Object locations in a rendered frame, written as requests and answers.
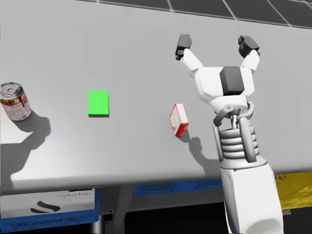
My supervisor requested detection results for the green pad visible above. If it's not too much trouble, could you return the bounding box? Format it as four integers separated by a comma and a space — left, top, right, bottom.
87, 89, 110, 117

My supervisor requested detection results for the blue box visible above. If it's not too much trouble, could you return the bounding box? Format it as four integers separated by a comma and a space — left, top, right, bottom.
132, 179, 224, 196
0, 188, 100, 234

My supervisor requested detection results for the red and white can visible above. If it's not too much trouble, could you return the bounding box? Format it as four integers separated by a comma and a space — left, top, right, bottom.
0, 82, 32, 121

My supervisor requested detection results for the yellow box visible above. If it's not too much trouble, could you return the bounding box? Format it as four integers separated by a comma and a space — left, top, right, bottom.
273, 171, 312, 211

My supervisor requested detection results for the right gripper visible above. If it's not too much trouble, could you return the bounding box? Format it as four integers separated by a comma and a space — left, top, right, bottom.
174, 34, 261, 114

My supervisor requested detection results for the red and white carton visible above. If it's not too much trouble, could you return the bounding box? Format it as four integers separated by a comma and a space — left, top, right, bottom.
169, 103, 190, 137

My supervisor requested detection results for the white box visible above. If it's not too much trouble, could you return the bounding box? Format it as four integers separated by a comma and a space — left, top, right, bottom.
0, 189, 96, 219

